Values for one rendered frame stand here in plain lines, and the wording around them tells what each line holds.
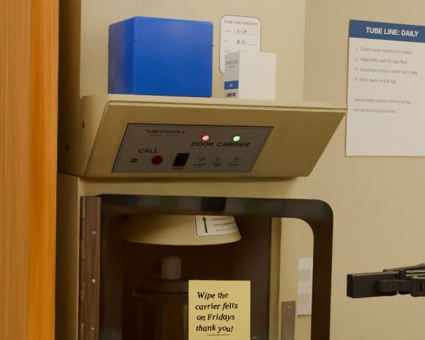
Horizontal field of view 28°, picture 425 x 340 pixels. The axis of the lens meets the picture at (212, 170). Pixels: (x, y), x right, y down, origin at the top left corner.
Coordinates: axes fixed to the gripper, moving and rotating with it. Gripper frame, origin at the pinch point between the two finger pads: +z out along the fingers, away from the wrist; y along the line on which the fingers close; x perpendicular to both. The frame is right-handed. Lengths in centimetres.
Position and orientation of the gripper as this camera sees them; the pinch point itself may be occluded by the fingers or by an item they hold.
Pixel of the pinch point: (372, 284)
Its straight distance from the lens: 113.9
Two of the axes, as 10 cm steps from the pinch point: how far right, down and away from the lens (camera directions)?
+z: -9.1, 0.0, -4.1
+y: 4.1, 0.5, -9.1
